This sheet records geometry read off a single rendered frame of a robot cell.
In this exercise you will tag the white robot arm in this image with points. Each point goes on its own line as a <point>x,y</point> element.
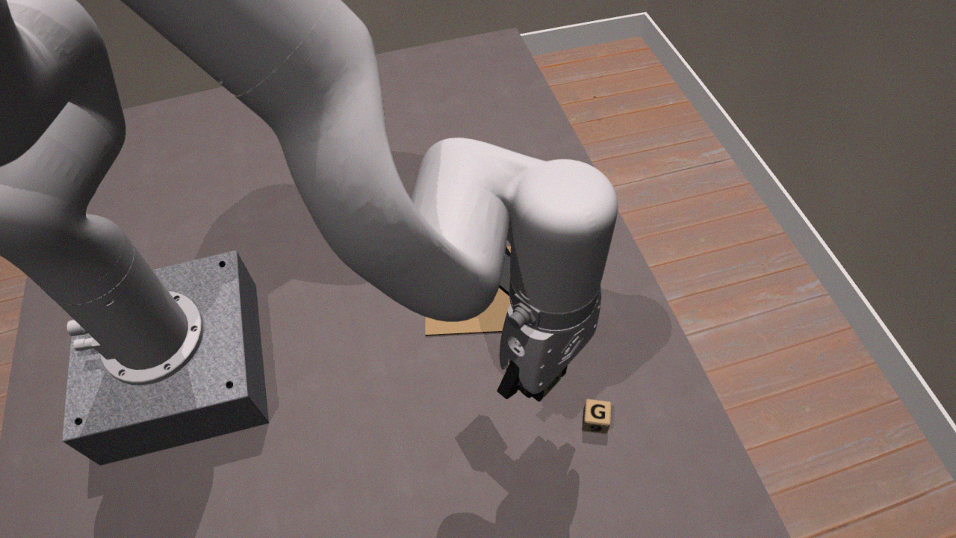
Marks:
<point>307,68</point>

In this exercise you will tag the beige letter block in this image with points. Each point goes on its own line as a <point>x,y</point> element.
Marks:
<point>552,384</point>
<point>596,416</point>

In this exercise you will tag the tan flat mat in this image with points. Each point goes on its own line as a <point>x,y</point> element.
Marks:
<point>490,321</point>

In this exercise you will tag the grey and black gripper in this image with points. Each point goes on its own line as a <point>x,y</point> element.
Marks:
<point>537,356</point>

